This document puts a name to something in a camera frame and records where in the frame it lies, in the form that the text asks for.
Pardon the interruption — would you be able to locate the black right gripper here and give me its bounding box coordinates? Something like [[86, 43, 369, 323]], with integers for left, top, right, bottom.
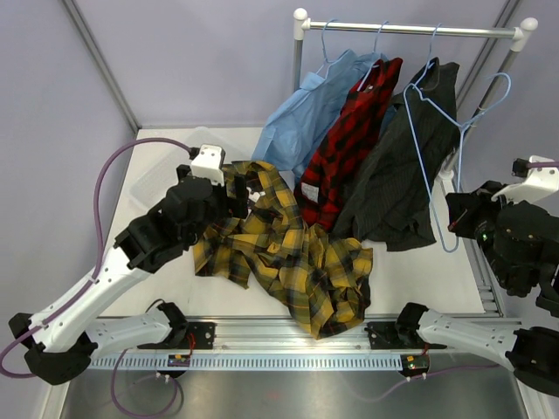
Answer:
[[445, 179, 527, 288]]

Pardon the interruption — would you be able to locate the yellow plaid shirt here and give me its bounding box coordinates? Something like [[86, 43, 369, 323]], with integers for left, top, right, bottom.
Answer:
[[192, 161, 373, 340]]

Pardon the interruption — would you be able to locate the light blue wire hanger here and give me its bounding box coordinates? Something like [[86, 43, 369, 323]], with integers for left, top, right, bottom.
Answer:
[[402, 72, 513, 254]]

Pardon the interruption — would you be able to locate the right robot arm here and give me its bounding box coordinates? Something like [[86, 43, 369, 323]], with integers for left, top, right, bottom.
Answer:
[[395, 181, 558, 396]]

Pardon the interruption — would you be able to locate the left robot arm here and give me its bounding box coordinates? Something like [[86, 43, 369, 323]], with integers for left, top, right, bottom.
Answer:
[[9, 165, 248, 385]]

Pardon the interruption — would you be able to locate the light blue shirt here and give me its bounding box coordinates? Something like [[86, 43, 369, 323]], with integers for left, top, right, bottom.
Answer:
[[252, 49, 388, 179]]

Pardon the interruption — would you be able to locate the dark grey striped shirt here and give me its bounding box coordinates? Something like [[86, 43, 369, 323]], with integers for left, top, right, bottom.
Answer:
[[331, 58, 459, 251]]

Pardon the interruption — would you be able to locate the red black plaid shirt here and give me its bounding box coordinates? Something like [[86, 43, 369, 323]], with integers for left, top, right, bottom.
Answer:
[[294, 58, 404, 231]]

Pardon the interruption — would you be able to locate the blue hanger of grey shirt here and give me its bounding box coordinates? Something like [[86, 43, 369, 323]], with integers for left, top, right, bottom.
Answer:
[[414, 23, 443, 84]]

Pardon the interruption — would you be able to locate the blue hanger of red shirt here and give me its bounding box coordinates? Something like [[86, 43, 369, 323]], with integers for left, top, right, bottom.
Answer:
[[356, 20, 390, 92]]

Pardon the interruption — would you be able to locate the metal clothes rack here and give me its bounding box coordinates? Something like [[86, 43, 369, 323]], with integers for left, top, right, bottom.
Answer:
[[291, 7, 539, 184]]

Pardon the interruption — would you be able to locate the white plastic basket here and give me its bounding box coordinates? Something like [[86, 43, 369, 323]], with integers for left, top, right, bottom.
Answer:
[[127, 127, 218, 211]]

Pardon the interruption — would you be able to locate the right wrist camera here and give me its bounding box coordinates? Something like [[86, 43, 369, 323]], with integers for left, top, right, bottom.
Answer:
[[491, 155, 558, 203]]

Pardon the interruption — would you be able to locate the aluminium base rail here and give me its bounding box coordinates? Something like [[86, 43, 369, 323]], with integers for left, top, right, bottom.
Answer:
[[91, 316, 525, 350]]

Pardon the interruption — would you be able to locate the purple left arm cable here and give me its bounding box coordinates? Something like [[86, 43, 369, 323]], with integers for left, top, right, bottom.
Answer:
[[0, 137, 196, 379]]

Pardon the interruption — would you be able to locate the white slotted cable duct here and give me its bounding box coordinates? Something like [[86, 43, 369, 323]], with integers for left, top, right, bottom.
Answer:
[[90, 353, 403, 372]]

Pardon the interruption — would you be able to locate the purple cable loop right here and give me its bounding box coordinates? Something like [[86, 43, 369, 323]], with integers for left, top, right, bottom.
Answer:
[[340, 364, 501, 402]]

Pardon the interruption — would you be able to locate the purple cable loop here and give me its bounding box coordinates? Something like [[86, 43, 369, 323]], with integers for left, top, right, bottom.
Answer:
[[340, 364, 501, 402], [108, 347, 187, 416]]

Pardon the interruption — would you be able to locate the purple cable loop left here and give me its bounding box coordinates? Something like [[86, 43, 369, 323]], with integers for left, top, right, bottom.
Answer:
[[108, 347, 187, 416]]

